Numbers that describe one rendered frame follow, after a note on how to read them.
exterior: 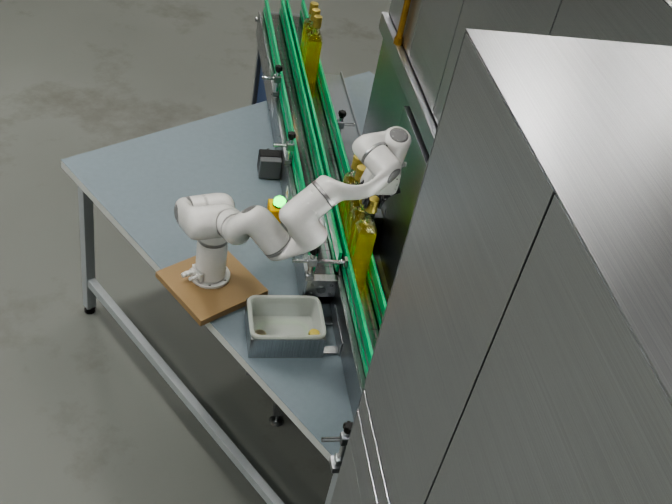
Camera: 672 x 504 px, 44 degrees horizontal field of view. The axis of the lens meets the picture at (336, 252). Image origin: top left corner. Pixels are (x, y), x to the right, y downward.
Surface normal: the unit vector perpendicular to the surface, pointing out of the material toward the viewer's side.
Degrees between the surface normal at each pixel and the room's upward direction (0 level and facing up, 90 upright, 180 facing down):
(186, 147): 0
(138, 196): 0
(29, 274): 0
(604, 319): 90
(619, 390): 90
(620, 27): 90
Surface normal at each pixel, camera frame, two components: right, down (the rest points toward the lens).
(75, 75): 0.16, -0.75
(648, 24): -0.98, -0.03
